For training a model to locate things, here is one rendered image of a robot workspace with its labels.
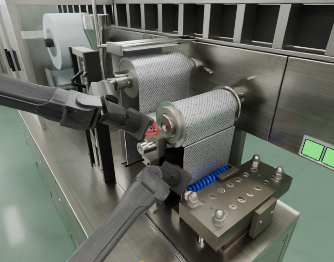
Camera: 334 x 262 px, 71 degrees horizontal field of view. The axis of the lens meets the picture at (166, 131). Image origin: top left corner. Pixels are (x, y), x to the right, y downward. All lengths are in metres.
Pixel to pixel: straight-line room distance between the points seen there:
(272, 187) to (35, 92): 0.75
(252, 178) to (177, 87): 0.44
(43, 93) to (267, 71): 0.66
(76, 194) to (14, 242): 1.27
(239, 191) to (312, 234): 1.51
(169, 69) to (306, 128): 0.50
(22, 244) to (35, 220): 0.22
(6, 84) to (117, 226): 0.36
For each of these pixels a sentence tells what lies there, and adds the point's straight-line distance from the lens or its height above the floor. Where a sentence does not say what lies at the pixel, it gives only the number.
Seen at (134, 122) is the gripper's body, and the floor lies 1.30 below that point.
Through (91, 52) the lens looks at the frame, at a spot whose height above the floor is 1.44.
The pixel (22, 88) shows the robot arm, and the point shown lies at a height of 1.42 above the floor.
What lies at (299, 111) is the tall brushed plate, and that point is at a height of 1.29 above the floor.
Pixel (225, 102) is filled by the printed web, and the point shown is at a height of 1.29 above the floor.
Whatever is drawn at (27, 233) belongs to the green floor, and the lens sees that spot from 2.28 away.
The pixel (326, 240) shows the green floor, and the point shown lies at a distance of 2.30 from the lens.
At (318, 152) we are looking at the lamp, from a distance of 0.84.
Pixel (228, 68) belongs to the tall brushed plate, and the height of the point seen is 1.36.
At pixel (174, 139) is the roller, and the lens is 0.71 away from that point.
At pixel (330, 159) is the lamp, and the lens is 0.84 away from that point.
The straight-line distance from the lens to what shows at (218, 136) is 0.81.
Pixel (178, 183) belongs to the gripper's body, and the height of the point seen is 1.12.
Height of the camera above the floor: 1.58
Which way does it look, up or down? 29 degrees down
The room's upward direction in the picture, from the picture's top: straight up
